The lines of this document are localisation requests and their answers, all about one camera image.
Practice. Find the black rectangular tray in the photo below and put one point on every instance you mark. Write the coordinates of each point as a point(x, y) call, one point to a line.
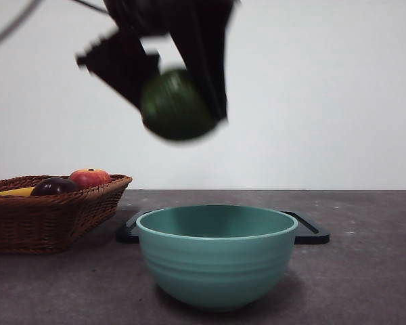
point(311, 237)

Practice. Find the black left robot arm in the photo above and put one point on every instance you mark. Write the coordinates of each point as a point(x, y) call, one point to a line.
point(162, 13)

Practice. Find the yellow banana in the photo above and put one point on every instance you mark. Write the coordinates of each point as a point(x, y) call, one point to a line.
point(13, 192)

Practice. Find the green avocado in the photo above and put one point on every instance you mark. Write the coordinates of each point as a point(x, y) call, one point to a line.
point(176, 108)

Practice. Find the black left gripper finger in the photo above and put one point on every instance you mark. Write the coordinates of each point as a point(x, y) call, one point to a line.
point(118, 67)
point(208, 61)

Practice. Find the red apple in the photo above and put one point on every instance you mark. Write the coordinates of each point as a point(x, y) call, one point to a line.
point(89, 177)

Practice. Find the dark purple plum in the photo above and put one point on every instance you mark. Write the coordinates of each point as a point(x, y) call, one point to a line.
point(54, 187)

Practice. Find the brown wicker basket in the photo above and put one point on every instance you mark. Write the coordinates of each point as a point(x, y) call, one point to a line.
point(37, 223)

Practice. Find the teal ceramic bowl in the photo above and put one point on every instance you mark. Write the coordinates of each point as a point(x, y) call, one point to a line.
point(216, 264)

